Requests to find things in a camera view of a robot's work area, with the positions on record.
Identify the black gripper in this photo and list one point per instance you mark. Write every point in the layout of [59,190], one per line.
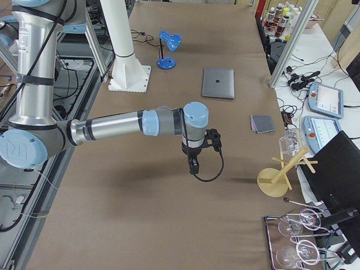
[192,152]

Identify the grey laptop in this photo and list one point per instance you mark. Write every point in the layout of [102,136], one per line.
[218,83]

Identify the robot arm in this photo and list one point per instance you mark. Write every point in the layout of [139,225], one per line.
[44,122]

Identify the folded grey cloth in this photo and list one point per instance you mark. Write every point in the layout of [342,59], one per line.
[261,124]

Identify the wooden cup stand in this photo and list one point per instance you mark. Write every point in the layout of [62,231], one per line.
[275,183]

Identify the glass mug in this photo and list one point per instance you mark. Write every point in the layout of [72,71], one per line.
[292,141]

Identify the blue desk lamp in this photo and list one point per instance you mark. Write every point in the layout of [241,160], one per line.
[172,43]

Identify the metal glass rack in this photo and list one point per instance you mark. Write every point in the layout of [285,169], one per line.
[276,241]

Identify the wine glass upper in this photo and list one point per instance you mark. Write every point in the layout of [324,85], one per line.
[302,224]

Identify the wine glass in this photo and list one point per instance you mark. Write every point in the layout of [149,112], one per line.
[303,253]
[302,224]

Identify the lower teach pendant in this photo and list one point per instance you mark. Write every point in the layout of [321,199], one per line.
[319,131]

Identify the teach pendant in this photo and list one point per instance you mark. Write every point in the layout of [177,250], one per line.
[319,131]
[326,100]

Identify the wine glass lower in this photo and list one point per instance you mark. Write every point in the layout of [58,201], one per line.
[303,253]

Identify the black monitor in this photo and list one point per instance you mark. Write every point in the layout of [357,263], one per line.
[336,177]

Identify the upper teach pendant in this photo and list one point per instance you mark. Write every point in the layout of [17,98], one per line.
[326,100]

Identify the bottles group rack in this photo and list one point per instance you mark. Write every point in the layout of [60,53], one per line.
[278,19]

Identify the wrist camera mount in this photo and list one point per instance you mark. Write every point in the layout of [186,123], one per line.
[212,139]

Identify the white mount base plate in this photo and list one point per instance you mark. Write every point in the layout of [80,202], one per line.
[130,79]

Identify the white camera column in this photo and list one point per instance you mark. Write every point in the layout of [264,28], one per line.
[117,22]

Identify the aluminium frame post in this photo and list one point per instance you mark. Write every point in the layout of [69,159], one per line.
[302,21]

